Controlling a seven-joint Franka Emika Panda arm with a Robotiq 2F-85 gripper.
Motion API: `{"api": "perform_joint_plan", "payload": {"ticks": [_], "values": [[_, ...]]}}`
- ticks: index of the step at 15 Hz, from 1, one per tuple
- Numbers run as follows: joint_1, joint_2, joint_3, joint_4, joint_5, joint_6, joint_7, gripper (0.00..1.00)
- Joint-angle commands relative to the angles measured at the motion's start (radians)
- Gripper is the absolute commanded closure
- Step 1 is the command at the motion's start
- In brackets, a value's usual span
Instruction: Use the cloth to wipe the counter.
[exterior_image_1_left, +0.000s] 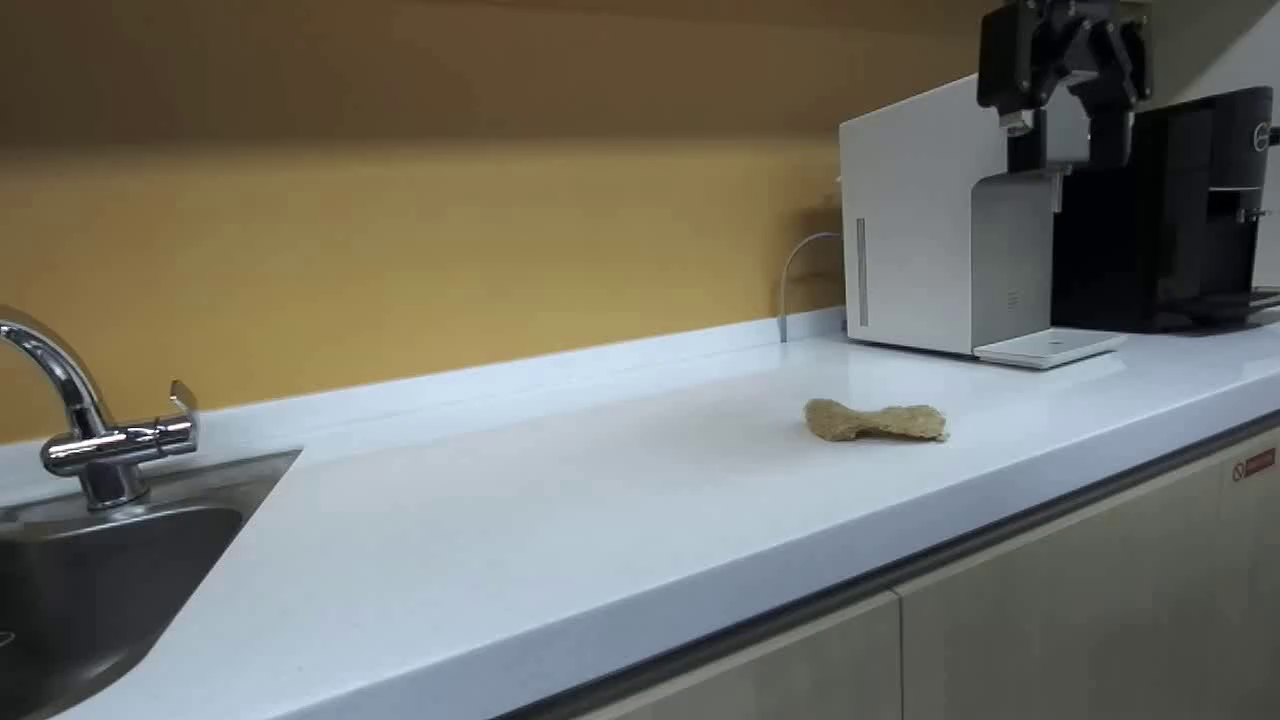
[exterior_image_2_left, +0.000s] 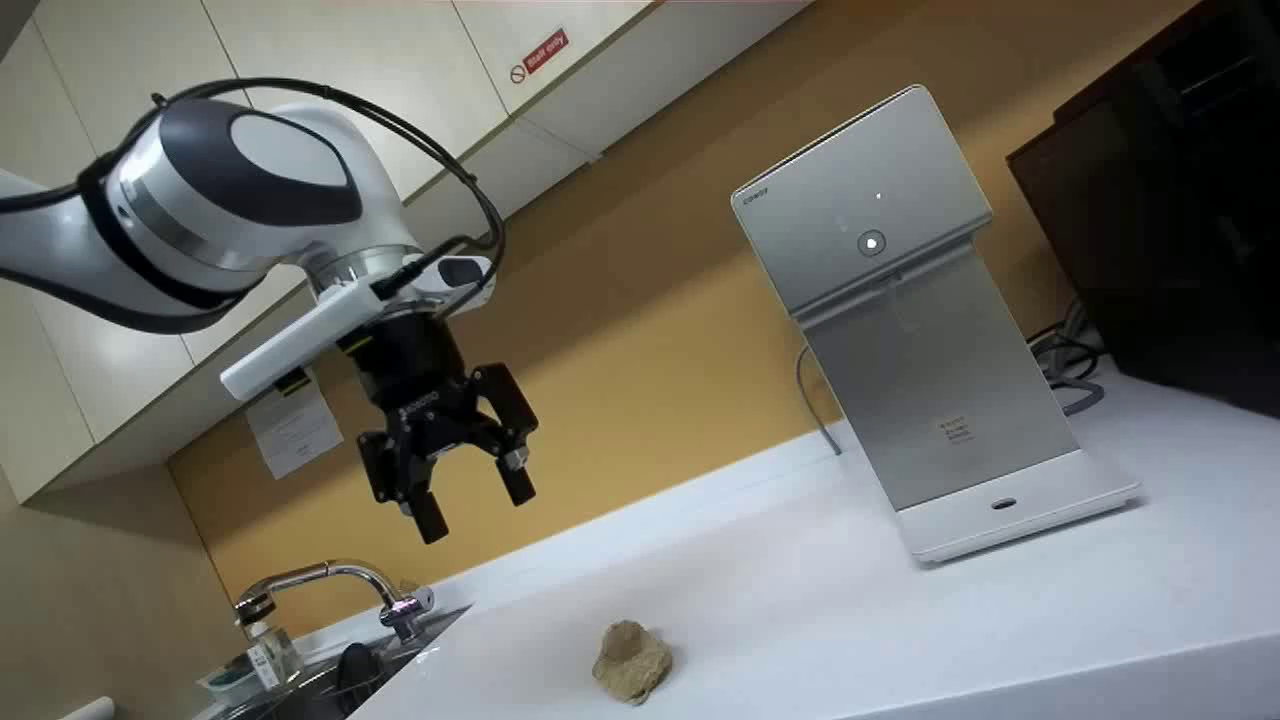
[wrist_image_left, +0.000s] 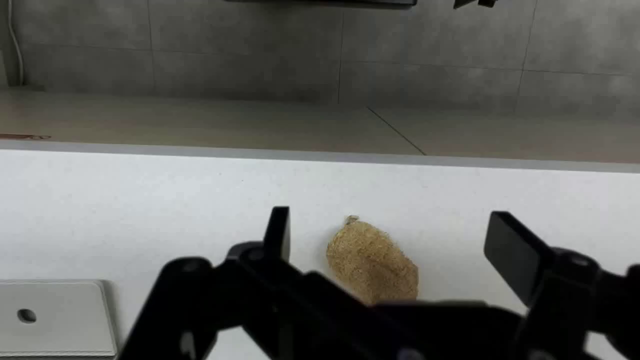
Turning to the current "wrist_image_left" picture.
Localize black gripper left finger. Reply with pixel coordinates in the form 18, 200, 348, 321
117, 207, 401, 360

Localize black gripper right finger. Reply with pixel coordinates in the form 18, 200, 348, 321
481, 210, 640, 360

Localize tan fuzzy cloth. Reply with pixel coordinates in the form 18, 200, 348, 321
326, 214, 419, 309

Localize white coffee machine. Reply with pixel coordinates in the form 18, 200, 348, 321
0, 279, 120, 360

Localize grey wall cable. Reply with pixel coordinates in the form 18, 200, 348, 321
4, 0, 27, 88

